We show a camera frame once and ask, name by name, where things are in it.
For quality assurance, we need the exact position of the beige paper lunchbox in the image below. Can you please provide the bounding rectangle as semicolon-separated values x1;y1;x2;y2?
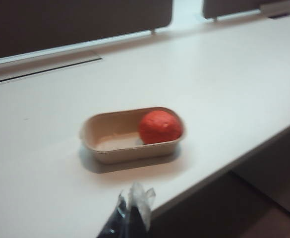
79;106;188;165

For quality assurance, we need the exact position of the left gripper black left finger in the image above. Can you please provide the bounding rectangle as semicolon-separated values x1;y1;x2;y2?
97;190;132;238

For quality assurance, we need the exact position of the white desk bracket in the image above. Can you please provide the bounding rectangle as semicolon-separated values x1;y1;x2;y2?
259;0;290;17

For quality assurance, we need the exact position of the large grey desk partition panel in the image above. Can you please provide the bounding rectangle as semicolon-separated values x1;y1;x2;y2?
0;0;174;62

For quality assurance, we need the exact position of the orange fruit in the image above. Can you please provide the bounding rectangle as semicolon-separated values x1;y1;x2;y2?
138;110;184;145

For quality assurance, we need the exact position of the small grey desk partition panel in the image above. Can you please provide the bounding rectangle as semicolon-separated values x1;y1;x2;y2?
202;0;290;20

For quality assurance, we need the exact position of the left gripper plastic-wrapped right finger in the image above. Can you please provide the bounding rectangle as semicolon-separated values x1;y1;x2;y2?
128;182;157;238

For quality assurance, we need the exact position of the grey desk cable tray lid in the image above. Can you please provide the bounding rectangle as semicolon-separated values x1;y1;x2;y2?
0;50;104;86

